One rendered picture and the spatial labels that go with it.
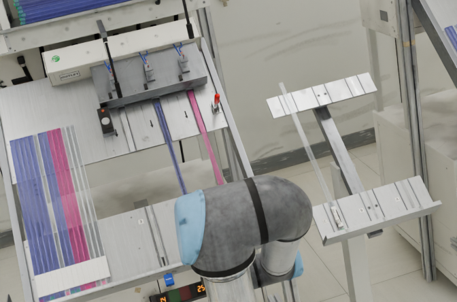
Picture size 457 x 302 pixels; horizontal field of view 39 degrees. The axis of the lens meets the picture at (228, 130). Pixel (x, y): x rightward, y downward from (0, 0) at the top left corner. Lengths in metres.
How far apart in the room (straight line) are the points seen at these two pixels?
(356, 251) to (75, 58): 1.06
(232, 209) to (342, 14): 2.92
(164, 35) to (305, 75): 1.91
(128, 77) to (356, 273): 0.95
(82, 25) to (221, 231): 1.15
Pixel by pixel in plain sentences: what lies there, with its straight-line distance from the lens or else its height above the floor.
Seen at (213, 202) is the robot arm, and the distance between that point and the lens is 1.07.
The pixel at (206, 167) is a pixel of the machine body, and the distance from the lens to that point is 2.65.
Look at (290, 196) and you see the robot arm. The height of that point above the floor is 1.16.
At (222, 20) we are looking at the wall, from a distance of 3.68.
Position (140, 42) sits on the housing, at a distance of 2.07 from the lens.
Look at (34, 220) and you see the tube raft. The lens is 1.93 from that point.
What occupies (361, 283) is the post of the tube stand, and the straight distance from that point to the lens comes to 2.20.
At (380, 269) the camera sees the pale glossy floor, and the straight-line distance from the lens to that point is 2.97.
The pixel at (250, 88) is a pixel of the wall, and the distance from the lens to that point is 3.80.
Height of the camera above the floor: 1.66
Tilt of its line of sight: 20 degrees down
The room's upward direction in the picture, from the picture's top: 12 degrees counter-clockwise
